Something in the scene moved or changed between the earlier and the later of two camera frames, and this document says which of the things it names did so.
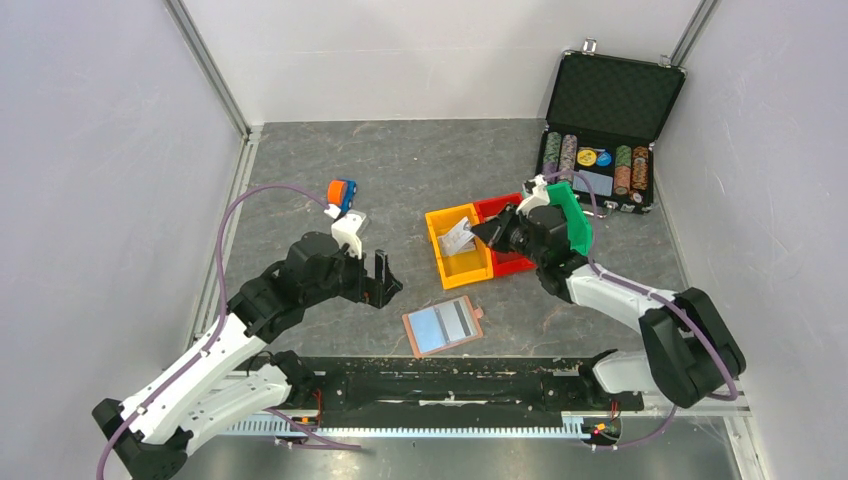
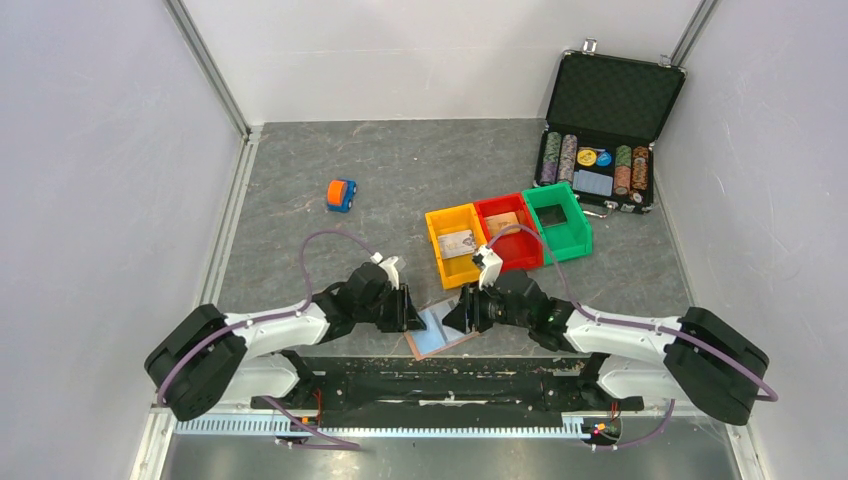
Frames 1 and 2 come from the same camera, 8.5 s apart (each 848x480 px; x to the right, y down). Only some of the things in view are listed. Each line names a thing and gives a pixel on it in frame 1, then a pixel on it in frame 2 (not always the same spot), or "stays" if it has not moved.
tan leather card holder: x=443 y=324 stays
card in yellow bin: x=455 y=242 stays
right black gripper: x=493 y=231 → x=471 y=299
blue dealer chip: x=603 y=159 stays
